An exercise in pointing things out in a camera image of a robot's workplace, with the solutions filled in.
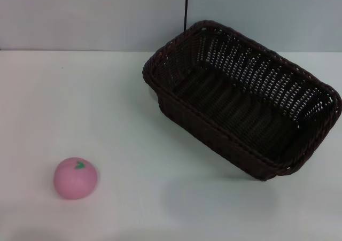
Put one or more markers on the dark brown woven basket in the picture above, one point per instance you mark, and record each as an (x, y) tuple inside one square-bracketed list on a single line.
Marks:
[(227, 110)]

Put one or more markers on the pink toy peach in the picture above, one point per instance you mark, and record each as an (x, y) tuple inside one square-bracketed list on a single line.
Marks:
[(74, 180)]

